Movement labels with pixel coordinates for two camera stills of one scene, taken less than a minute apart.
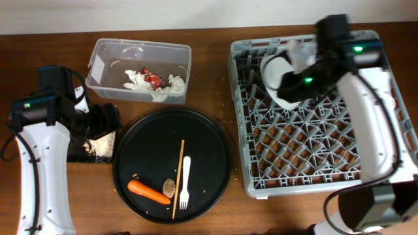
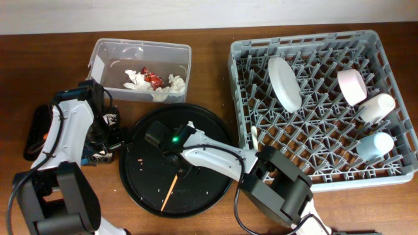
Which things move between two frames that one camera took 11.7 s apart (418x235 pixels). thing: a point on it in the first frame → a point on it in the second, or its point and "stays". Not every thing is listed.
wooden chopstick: (181, 162) → (169, 192)
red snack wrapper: (156, 81) stays
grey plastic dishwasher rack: (313, 149) stays
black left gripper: (102, 126) → (121, 137)
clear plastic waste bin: (142, 70) stays
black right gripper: (293, 93) → (182, 172)
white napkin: (139, 81) stays
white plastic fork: (184, 196) → (255, 137)
